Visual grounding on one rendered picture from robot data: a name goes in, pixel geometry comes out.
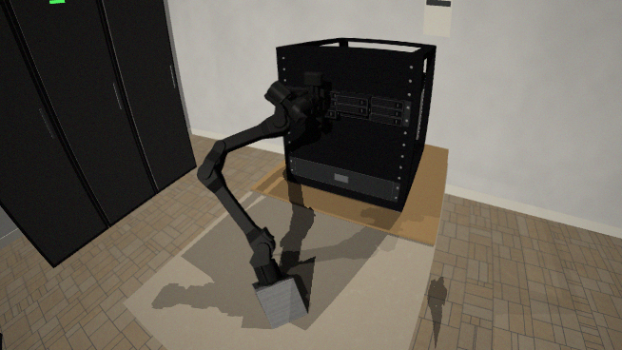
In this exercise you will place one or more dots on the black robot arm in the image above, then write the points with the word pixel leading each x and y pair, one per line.
pixel 210 175

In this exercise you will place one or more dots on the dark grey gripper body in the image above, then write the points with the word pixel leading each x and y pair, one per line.
pixel 314 79

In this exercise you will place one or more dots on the light brown wooden board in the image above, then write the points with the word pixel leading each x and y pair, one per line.
pixel 418 220

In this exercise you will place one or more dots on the black server rack frame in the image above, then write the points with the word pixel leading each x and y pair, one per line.
pixel 359 159

